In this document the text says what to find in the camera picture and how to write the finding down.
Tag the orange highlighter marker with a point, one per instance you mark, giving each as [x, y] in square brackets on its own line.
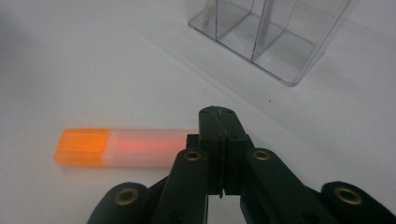
[130, 147]

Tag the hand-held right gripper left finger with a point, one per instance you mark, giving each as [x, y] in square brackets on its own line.
[211, 130]

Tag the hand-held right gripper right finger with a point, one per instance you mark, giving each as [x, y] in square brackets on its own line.
[232, 133]

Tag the clear plastic pen organizer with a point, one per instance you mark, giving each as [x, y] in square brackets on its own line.
[274, 40]

